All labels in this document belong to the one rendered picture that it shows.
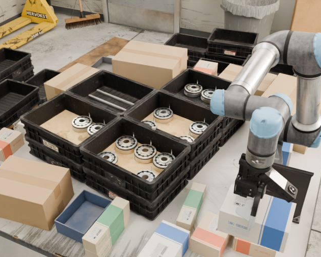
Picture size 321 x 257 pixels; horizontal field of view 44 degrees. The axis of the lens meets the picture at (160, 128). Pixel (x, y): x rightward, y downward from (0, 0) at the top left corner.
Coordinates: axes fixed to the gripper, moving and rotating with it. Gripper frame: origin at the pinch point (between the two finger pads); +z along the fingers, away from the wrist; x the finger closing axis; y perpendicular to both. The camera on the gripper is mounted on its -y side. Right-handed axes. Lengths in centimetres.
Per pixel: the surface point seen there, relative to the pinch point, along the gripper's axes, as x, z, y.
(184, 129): -65, 28, 49
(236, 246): -15.6, 38.2, 6.9
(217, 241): -11.3, 33.9, 13.7
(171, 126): -65, 28, 56
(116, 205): -8, 29, 55
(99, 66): -125, 41, 138
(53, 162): -26, 37, 102
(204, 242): -8.6, 33.9, 17.8
